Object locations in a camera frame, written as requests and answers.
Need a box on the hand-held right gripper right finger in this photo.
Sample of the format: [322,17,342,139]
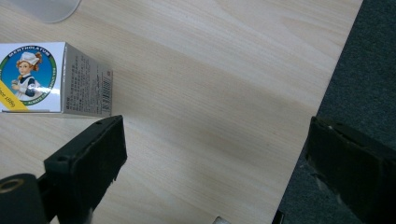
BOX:
[305,116,396,224]

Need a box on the white ointment box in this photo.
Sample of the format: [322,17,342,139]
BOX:
[0,41,114,119]

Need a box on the clear plastic storage box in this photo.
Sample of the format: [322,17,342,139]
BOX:
[7,0,82,24]

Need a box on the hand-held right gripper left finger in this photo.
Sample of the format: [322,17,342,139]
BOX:
[43,114,128,224]

